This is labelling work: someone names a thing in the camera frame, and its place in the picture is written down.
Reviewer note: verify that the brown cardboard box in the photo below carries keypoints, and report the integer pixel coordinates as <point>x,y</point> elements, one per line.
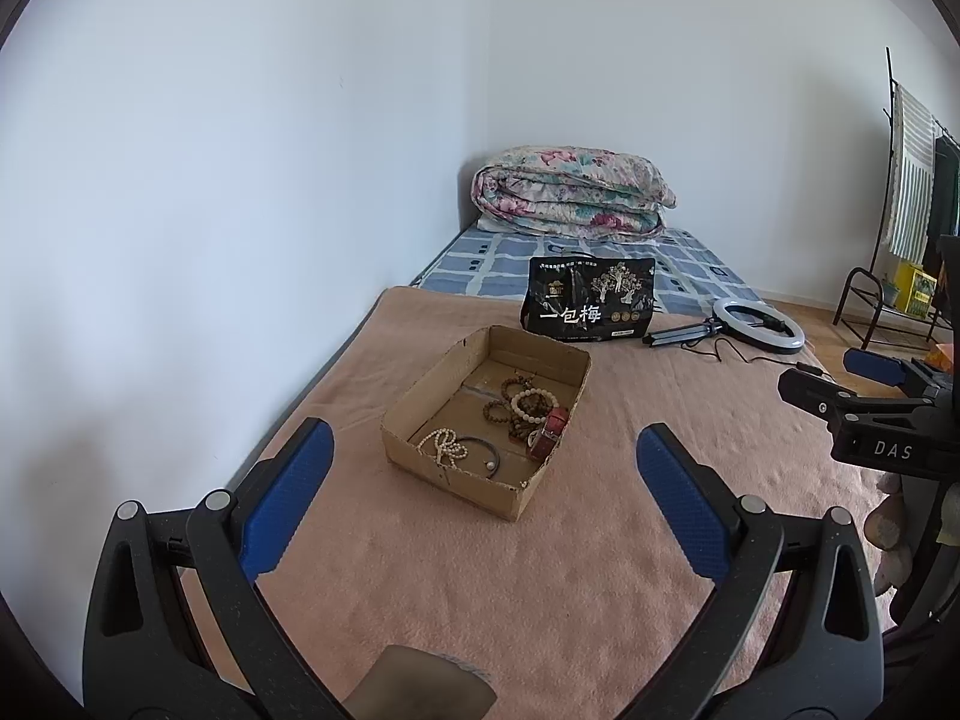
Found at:
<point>483,423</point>

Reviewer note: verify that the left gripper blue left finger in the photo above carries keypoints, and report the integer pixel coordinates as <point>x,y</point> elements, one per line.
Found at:
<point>176,626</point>

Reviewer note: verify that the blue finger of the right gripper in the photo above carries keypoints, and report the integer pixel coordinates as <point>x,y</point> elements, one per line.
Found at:
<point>817,395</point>
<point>871,366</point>

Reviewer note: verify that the striped hanging towel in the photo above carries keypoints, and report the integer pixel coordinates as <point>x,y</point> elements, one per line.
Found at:
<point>911,180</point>

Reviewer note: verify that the folded floral quilt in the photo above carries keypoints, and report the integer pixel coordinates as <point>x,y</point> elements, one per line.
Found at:
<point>587,193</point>

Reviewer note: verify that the yellow box on rack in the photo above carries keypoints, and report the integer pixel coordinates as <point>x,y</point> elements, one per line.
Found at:
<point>915,290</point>

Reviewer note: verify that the black metal rack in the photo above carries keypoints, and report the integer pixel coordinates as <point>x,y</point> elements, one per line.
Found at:
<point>865,304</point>

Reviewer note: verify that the white pillow under quilt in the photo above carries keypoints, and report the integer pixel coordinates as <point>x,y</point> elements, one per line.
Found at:
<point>486,224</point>

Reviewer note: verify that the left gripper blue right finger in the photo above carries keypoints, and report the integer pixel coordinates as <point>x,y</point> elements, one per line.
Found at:
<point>789,629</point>

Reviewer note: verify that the white ring light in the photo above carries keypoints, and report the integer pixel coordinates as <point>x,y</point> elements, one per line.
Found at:
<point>760,325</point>

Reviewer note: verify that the black snack bag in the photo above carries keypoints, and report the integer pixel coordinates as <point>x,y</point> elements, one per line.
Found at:
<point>579,299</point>

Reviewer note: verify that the black folded tripod stand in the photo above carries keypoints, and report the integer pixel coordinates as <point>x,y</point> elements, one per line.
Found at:
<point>683,335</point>

